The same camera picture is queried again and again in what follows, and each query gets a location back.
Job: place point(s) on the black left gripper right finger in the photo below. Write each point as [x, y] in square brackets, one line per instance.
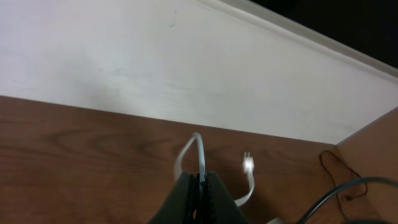
[218, 206]

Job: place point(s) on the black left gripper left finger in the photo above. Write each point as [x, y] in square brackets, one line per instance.
[180, 204]

